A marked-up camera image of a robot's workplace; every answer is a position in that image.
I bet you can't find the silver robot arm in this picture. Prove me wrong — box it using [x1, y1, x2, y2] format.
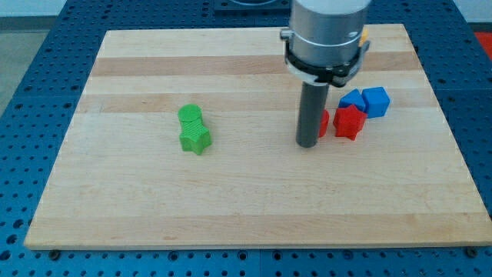
[280, 0, 371, 88]

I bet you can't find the blue cube block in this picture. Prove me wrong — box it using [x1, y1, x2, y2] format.
[361, 87, 391, 118]

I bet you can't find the blue pentagon block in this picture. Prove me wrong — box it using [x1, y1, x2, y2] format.
[338, 89, 366, 112]

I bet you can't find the red star block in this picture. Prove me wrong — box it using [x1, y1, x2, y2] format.
[333, 105, 367, 141]

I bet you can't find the green circle block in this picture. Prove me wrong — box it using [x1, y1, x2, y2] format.
[178, 104, 202, 123]

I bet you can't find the green star block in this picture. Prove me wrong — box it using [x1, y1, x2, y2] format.
[179, 118, 212, 155]

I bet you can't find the red block behind rod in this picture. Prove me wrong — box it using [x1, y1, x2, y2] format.
[318, 109, 330, 138]

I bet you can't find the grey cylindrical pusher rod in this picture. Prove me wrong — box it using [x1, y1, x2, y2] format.
[296, 82, 329, 148]

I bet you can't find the wooden board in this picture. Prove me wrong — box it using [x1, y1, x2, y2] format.
[25, 24, 491, 250]

